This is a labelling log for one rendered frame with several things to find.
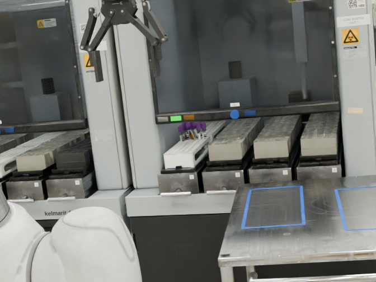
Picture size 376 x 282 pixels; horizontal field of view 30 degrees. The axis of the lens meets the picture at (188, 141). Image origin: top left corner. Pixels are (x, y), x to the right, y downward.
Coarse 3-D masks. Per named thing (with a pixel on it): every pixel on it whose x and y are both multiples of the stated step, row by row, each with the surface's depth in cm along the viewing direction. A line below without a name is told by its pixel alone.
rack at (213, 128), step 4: (208, 124) 284; (212, 124) 284; (216, 124) 282; (220, 124) 281; (224, 124) 286; (208, 128) 275; (212, 128) 275; (216, 128) 273; (220, 128) 278; (208, 132) 266; (212, 132) 265; (216, 132) 269; (212, 136) 262; (216, 136) 279; (212, 140) 262
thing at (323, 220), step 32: (256, 192) 191; (288, 192) 188; (320, 192) 184; (352, 192) 181; (256, 224) 164; (288, 224) 161; (320, 224) 159; (352, 224) 156; (224, 256) 145; (256, 256) 143; (288, 256) 142; (320, 256) 141; (352, 256) 140
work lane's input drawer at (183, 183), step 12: (204, 156) 247; (168, 168) 234; (180, 168) 232; (192, 168) 230; (204, 168) 239; (168, 180) 231; (180, 180) 230; (192, 180) 229; (168, 192) 228; (180, 192) 227; (192, 192) 230
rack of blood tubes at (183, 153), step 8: (208, 136) 258; (176, 144) 249; (184, 144) 248; (192, 144) 247; (200, 144) 244; (168, 152) 238; (176, 152) 235; (184, 152) 235; (192, 152) 232; (200, 152) 249; (168, 160) 234; (176, 160) 233; (184, 160) 232; (192, 160) 232; (200, 160) 242
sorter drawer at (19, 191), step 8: (16, 176) 250; (24, 176) 246; (32, 176) 245; (40, 176) 244; (48, 176) 248; (8, 184) 245; (16, 184) 245; (24, 184) 244; (32, 184) 243; (40, 184) 242; (8, 192) 246; (16, 192) 245; (24, 192) 245; (32, 192) 244; (40, 192) 243; (8, 200) 242; (16, 200) 241; (24, 200) 240; (32, 200) 240
